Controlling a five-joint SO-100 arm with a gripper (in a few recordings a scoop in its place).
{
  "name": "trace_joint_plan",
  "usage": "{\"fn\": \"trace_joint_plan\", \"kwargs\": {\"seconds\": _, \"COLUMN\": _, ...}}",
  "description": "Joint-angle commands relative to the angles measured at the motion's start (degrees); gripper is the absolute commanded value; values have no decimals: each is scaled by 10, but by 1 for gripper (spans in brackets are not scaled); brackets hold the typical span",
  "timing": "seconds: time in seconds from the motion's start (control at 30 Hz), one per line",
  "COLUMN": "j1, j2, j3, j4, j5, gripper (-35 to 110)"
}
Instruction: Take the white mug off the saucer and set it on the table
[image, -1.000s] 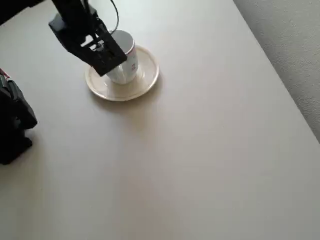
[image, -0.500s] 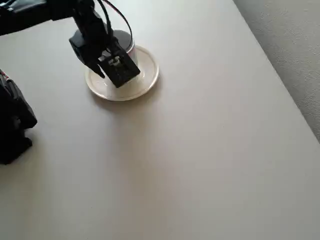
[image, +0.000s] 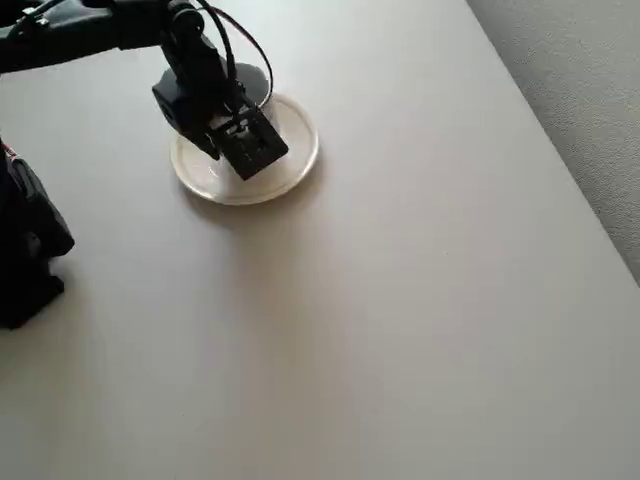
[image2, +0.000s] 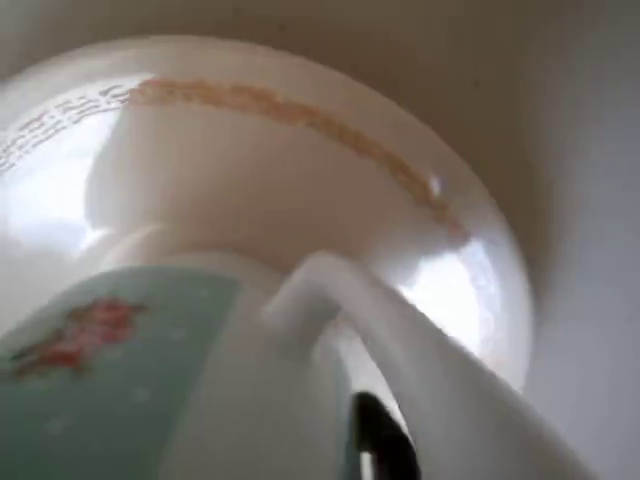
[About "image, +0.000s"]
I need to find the cream ceramic saucer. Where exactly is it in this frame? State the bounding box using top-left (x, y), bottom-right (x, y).
top-left (169, 92), bottom-right (320, 206)

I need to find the red and black wire bundle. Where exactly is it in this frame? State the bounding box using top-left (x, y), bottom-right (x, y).
top-left (196, 0), bottom-right (276, 119)

